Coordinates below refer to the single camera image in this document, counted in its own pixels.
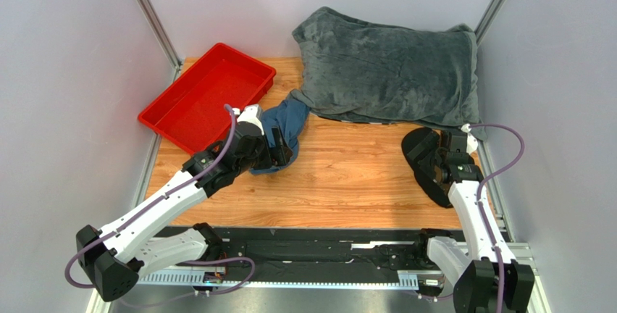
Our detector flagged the blue t shirt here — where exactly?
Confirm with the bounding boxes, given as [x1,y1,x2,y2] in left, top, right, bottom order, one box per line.
[250,98,310,175]

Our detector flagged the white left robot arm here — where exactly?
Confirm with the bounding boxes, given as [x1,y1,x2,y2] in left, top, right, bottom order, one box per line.
[65,105,293,302]

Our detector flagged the black baseball cap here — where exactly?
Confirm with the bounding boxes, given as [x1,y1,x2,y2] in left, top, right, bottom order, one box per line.
[401,128,478,208]

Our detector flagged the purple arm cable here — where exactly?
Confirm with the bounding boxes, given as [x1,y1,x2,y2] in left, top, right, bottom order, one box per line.
[417,122,525,313]
[64,104,256,309]

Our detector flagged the left aluminium frame post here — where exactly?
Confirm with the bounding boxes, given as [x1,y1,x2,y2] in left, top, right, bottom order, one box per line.
[136,0,182,71]

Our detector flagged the grey plush pillow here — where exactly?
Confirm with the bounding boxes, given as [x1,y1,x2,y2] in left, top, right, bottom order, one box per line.
[291,7,481,130]

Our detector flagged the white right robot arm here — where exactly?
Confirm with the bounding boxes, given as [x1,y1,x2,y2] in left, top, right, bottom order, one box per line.
[405,128,535,312]

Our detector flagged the red plastic tray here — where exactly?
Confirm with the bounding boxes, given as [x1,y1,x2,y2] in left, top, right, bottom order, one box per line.
[138,43,276,154]

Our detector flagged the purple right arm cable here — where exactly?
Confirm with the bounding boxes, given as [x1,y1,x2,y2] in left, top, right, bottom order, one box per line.
[417,122,525,313]

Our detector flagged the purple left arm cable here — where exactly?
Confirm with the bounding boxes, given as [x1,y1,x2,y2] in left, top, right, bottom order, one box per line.
[64,104,256,309]

